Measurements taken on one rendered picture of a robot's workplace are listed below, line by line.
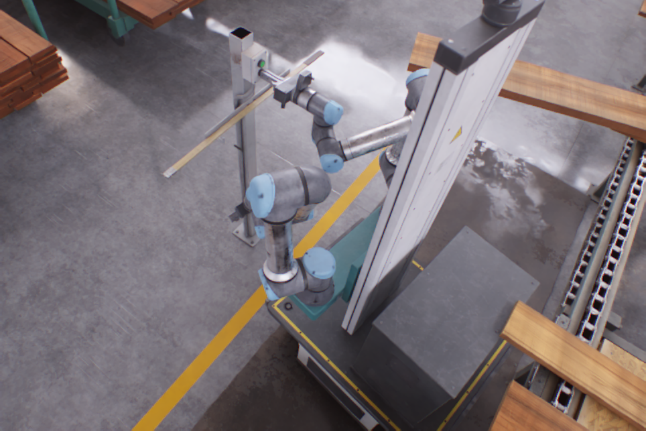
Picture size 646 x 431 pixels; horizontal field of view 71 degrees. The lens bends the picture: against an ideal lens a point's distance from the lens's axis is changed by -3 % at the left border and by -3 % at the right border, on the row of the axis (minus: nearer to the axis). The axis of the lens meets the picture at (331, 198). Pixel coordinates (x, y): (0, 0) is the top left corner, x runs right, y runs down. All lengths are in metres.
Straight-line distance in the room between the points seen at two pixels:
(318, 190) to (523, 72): 1.51
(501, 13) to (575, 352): 1.16
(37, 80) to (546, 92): 2.63
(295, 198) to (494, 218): 1.95
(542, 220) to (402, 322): 1.79
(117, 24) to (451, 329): 2.80
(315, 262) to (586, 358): 0.94
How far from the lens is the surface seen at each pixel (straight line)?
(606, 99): 2.66
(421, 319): 1.63
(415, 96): 1.67
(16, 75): 2.93
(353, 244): 1.94
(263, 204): 1.27
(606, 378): 1.81
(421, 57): 2.40
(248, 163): 2.16
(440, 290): 1.69
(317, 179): 1.31
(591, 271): 2.05
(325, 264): 1.62
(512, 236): 3.04
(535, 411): 1.65
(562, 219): 3.29
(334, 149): 1.59
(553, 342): 1.75
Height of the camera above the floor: 2.30
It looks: 54 degrees down
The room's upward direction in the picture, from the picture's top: 10 degrees clockwise
